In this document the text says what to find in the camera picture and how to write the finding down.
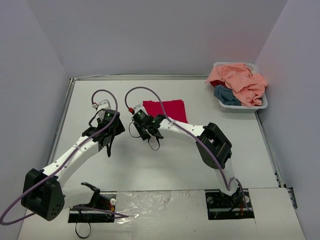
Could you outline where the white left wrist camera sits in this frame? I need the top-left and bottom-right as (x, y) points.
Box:
(91, 99), (111, 119)

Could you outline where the teal blue t shirt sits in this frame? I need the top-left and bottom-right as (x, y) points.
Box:
(214, 85), (242, 106)

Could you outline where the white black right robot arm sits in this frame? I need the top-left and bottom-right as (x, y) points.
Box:
(131, 109), (240, 207)

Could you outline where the crimson red t shirt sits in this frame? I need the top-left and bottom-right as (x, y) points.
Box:
(142, 99), (188, 124)

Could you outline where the salmon pink t shirt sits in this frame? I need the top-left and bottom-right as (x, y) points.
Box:
(205, 63), (268, 107)

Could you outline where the black cable loop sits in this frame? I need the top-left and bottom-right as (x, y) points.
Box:
(74, 221), (92, 239)

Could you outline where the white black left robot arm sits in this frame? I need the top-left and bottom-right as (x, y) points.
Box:
(21, 109), (125, 221)

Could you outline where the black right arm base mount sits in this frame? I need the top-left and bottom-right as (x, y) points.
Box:
(205, 188), (255, 220)

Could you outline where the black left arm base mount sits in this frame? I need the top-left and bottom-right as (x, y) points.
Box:
(67, 192), (117, 224)

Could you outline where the white plastic laundry basket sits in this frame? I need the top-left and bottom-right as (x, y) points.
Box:
(213, 61), (268, 114)

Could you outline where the dark red t shirt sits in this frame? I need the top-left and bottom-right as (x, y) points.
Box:
(209, 80), (226, 88)

